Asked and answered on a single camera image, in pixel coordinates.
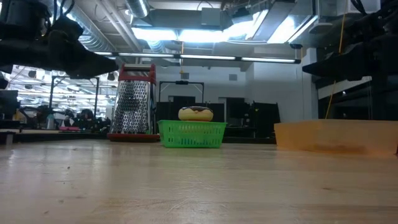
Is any black rig frame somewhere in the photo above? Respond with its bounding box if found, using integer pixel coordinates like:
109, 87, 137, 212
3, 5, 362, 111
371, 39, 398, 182
49, 75, 100, 119

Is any seated person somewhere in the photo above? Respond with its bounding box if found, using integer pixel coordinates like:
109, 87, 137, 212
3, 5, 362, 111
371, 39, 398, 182
77, 108, 96, 131
62, 109, 75, 128

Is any yellow cable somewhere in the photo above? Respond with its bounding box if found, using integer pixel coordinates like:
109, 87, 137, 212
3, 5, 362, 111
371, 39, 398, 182
324, 0, 348, 120

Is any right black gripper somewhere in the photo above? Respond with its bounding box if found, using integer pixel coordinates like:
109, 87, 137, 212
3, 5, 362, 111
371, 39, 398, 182
303, 0, 398, 82

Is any orange translucent plastic bin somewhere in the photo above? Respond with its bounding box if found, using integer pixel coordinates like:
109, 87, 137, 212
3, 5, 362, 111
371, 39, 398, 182
274, 119, 398, 156

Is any green plastic basket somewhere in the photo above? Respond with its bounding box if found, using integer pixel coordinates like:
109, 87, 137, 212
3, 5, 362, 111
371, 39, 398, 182
157, 119, 228, 149

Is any chocolate frosted donut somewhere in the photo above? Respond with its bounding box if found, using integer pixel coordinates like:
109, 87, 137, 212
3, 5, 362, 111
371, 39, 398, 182
177, 106, 215, 122

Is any silver ventilation duct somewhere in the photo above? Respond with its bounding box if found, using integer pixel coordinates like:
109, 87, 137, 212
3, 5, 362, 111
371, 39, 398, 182
126, 0, 150, 19
62, 2, 118, 53

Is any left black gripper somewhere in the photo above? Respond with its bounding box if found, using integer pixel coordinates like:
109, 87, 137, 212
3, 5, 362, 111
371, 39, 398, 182
0, 0, 119, 78

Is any ceiling light panel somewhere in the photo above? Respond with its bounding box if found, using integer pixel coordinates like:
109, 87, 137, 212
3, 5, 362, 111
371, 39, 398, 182
130, 9, 318, 44

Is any black gantry frame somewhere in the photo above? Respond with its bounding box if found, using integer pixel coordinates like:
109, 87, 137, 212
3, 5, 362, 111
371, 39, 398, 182
158, 80, 205, 103

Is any LED light bar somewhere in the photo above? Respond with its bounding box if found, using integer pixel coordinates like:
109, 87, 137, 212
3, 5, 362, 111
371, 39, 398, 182
93, 51, 302, 65

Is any steel box grater red trim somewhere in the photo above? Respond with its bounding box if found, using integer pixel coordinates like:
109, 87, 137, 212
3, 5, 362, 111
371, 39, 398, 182
107, 63, 161, 143

